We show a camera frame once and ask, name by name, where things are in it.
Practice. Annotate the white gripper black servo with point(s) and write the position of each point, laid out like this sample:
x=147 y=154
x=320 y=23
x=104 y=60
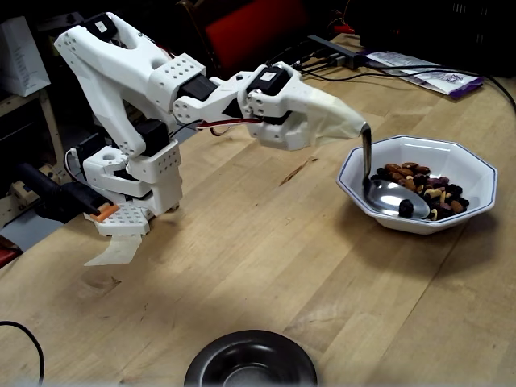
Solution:
x=296 y=106

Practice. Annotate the bent metal spoon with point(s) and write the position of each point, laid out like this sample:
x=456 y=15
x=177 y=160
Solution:
x=387 y=197

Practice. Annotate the mixed nuts and raisins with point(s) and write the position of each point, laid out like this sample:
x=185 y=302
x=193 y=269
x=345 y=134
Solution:
x=423 y=181

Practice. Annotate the single dark raisin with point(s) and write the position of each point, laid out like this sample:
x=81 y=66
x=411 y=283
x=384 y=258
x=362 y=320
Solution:
x=406 y=207

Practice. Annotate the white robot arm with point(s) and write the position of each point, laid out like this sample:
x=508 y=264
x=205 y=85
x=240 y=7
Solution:
x=113 y=68

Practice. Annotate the white octagonal bowl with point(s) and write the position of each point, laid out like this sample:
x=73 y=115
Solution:
x=439 y=151

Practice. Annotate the dark brown round plate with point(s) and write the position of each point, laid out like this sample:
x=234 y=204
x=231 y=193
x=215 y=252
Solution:
x=250 y=363

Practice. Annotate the grey usb hub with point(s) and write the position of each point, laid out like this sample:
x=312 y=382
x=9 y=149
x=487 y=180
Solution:
x=346 y=56

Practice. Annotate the purple white paper packet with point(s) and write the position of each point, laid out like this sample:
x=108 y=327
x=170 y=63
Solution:
x=443 y=78

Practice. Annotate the beige masking tape piece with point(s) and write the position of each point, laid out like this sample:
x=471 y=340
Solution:
x=117 y=252

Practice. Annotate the black clamp orange pad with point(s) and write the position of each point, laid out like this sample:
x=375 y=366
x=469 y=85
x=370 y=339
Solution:
x=72 y=197

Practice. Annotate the dark printed box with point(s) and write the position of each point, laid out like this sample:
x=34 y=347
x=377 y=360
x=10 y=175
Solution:
x=44 y=22

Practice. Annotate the white paper bag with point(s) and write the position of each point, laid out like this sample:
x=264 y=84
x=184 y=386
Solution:
x=20 y=60

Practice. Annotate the red padded seat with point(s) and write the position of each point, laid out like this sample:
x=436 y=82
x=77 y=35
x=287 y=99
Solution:
x=6 y=258

